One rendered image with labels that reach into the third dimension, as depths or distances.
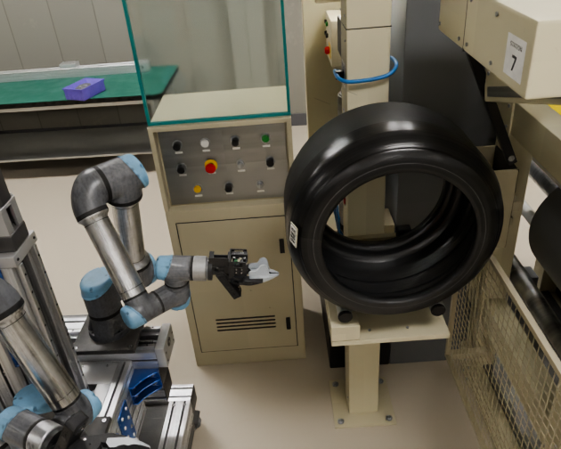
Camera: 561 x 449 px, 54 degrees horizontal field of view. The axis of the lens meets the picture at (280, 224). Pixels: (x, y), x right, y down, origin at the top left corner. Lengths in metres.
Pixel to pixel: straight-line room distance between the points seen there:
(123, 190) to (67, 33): 4.02
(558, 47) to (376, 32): 0.66
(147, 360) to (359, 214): 0.91
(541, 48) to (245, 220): 1.48
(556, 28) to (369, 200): 0.94
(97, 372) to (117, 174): 0.74
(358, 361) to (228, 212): 0.82
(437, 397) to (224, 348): 1.02
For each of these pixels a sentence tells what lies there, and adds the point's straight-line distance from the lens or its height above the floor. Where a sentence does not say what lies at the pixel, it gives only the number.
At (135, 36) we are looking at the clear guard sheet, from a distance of 2.11.
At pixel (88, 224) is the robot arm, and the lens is 1.67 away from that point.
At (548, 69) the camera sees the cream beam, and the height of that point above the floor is 1.70.
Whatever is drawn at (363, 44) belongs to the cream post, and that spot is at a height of 1.61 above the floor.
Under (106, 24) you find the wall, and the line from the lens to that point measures 5.49.
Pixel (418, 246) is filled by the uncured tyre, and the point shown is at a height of 0.97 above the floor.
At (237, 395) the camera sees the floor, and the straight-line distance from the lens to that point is 2.71.
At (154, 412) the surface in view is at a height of 0.21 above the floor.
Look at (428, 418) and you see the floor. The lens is 2.62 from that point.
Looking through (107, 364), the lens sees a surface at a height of 0.63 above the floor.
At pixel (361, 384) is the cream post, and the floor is 0.19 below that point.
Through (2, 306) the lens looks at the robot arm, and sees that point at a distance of 1.36.
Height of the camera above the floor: 2.02
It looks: 32 degrees down
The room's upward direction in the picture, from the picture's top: 5 degrees counter-clockwise
